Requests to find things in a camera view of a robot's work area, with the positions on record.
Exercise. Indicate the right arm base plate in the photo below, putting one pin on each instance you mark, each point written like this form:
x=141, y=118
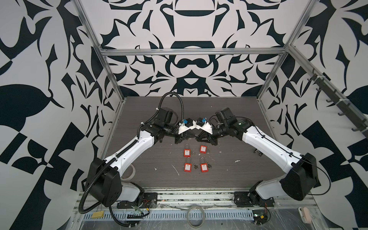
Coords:
x=243, y=199

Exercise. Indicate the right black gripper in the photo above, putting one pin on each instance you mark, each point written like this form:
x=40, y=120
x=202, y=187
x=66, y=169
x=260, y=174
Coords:
x=209, y=137

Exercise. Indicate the black binder clip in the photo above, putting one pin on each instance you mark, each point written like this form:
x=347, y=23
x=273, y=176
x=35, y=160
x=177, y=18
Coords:
x=258, y=152

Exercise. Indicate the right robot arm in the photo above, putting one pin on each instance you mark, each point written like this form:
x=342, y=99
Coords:
x=300, y=170

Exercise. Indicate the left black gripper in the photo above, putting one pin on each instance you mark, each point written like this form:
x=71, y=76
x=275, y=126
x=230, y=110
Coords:
x=184, y=136

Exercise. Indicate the red padlock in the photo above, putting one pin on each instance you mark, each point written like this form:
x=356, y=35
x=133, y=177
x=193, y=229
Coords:
x=204, y=148
x=187, y=150
x=204, y=165
x=190, y=165

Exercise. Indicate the green lit circuit board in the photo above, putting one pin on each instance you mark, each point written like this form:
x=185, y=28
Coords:
x=261, y=216

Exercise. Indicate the black hook rail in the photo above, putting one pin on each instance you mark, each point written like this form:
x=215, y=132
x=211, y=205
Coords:
x=336, y=98

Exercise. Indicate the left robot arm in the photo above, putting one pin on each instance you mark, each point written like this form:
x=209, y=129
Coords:
x=104, y=185

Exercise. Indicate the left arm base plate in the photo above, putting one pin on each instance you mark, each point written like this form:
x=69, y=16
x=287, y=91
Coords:
x=143, y=200

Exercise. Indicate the pink small device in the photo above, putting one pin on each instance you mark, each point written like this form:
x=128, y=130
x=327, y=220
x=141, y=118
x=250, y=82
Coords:
x=305, y=215

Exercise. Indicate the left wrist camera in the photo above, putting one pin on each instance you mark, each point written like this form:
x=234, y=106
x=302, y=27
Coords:
x=187, y=124

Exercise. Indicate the clear tape roll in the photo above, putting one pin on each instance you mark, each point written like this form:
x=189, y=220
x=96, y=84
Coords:
x=128, y=174

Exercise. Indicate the slotted cable duct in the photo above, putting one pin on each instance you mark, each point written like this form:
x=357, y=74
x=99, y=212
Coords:
x=246, y=215

